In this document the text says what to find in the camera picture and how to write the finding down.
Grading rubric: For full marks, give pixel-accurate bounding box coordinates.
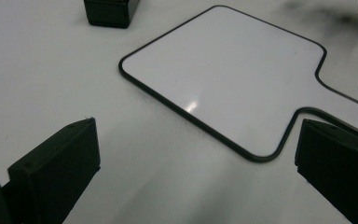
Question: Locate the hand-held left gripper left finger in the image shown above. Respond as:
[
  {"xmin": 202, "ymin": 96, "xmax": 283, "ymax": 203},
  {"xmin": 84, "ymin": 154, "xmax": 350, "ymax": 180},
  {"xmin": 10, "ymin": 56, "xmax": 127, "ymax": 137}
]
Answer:
[{"xmin": 1, "ymin": 117, "xmax": 102, "ymax": 224}]

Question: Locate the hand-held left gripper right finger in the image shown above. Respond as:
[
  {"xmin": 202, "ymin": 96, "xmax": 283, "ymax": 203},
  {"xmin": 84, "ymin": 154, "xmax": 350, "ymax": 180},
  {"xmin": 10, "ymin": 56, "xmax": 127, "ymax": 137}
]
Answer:
[{"xmin": 294, "ymin": 119, "xmax": 358, "ymax": 224}]

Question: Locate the small whiteboard with handle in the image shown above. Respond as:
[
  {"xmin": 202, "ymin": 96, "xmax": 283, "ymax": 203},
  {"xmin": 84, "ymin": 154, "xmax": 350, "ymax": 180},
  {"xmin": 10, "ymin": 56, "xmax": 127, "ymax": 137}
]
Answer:
[{"xmin": 117, "ymin": 5, "xmax": 358, "ymax": 163}]

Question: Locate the black whiteboard eraser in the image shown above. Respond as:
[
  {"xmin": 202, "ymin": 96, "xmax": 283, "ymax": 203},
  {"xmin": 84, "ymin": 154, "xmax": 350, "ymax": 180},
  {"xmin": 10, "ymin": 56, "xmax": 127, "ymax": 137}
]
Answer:
[{"xmin": 83, "ymin": 0, "xmax": 141, "ymax": 30}]

